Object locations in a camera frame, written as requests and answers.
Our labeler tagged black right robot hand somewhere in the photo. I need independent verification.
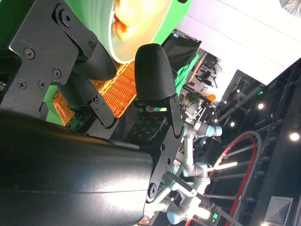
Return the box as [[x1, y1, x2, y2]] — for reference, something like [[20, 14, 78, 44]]
[[0, 0, 184, 226]]

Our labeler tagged white-streaked orange bread ring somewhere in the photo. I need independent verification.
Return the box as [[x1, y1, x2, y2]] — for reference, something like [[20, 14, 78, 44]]
[[112, 20, 137, 42]]

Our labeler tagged pale green bowl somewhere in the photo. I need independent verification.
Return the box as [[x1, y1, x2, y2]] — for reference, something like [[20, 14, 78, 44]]
[[70, 0, 175, 65]]

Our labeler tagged plain orange bread ring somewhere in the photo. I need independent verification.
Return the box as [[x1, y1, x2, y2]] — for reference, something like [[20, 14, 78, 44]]
[[114, 0, 142, 21]]

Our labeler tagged orange wicker basket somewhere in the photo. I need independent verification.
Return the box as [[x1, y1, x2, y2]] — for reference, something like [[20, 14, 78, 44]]
[[52, 60, 138, 127]]

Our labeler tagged black backdrop curtain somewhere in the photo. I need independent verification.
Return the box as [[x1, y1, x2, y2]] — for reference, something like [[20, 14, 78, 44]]
[[162, 34, 203, 80]]

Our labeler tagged green tablecloth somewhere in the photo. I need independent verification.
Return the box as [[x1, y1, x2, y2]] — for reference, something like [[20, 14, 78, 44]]
[[0, 0, 203, 125]]

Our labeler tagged white ceiling air vent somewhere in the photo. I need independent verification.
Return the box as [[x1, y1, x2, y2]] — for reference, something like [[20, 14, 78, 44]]
[[264, 195, 294, 224]]

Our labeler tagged red ring hoop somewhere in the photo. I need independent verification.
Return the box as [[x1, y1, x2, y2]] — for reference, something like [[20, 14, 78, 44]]
[[208, 130, 263, 226]]

